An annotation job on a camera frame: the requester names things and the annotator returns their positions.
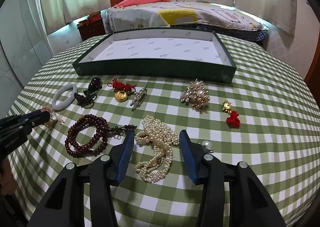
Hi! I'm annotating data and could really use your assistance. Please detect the red cord gold lock charm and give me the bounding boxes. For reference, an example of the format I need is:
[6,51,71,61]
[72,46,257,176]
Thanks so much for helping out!
[107,79,136,102]

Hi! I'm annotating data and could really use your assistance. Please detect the dark red bead bracelet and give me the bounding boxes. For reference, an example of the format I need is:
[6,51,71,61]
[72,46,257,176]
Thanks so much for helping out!
[64,113,138,159]

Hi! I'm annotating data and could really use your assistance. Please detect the silver rhinestone brooch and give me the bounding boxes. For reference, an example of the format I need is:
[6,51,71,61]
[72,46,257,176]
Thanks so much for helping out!
[130,86,148,109]

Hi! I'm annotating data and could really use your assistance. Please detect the wooden door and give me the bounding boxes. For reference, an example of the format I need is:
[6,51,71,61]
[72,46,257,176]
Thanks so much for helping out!
[304,40,320,95]

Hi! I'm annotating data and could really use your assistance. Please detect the bed with patterned quilt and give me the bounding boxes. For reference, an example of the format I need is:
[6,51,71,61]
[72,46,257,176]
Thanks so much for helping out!
[106,0,268,42]

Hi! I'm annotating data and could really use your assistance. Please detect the gold charm red knot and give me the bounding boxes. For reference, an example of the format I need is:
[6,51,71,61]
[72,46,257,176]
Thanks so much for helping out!
[222,100,240,129]

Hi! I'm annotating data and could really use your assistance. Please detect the glass wardrobe door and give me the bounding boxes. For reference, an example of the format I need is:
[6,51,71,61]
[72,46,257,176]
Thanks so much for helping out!
[1,0,53,118]

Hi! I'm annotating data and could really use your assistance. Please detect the silver pearl ring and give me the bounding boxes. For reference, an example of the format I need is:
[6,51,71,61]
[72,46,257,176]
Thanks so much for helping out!
[197,140,213,154]

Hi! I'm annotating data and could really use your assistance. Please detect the green white checkered tablecloth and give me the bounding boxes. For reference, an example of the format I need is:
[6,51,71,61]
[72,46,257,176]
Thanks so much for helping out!
[8,35,319,226]

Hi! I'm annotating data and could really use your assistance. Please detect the pearl gold flower brooch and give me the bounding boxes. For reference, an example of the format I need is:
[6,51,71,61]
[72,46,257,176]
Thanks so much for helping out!
[180,79,210,111]

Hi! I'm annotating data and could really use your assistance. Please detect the dark green tray box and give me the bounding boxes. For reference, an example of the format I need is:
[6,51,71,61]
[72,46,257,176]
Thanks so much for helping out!
[73,27,236,83]

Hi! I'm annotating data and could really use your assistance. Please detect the white pearl necklace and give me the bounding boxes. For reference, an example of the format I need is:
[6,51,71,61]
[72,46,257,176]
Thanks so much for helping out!
[134,115,181,184]

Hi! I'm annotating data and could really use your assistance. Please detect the person's left hand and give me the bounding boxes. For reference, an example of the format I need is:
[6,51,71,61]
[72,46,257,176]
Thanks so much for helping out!
[1,157,17,196]

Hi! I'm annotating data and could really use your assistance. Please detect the pale jade bangle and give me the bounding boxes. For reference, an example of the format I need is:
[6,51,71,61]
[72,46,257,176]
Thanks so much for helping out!
[51,83,78,112]

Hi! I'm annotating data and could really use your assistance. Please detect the dark wooden nightstand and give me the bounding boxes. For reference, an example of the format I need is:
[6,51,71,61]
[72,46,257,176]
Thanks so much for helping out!
[77,19,106,41]

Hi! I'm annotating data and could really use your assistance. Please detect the red items on nightstand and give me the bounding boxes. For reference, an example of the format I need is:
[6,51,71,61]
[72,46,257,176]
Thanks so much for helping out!
[77,11,102,27]

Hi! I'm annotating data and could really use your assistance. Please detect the pink pillow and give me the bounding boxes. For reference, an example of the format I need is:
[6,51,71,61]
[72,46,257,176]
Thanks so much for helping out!
[114,0,170,8]

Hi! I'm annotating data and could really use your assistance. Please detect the rose gold chain necklace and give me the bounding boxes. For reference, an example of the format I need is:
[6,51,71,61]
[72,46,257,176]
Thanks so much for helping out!
[41,105,66,130]

